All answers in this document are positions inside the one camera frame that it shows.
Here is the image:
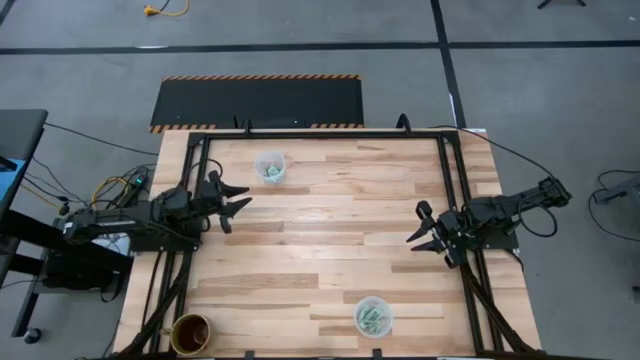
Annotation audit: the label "black desk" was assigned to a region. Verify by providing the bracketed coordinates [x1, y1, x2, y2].
[0, 108, 49, 211]

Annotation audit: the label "black tripod stand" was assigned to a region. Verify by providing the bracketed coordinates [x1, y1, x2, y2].
[537, 0, 587, 10]

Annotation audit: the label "clear plastic tub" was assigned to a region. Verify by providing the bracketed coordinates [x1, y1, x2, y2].
[353, 295, 395, 340]
[253, 150, 287, 185]

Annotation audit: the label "black metal table frame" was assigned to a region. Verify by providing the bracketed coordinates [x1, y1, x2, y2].
[114, 127, 546, 360]

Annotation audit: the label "black floor cable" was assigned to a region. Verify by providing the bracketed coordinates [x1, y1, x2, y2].
[429, 124, 557, 180]

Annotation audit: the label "black equipment stand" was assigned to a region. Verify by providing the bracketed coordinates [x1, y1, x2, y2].
[0, 209, 136, 346]

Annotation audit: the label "black mat hazard stripes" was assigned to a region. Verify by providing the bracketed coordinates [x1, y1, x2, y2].
[149, 74, 365, 134]

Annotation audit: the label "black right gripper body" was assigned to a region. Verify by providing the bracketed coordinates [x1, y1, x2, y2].
[416, 199, 474, 270]

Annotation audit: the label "grey stand foot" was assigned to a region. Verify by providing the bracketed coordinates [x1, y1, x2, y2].
[593, 172, 640, 206]

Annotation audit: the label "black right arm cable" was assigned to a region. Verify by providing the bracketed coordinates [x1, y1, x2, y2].
[517, 197, 559, 239]

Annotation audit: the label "yellow extension cable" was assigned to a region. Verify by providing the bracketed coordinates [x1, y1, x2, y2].
[143, 0, 191, 18]

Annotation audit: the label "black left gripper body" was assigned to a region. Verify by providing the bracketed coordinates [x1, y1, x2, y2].
[192, 172, 234, 235]

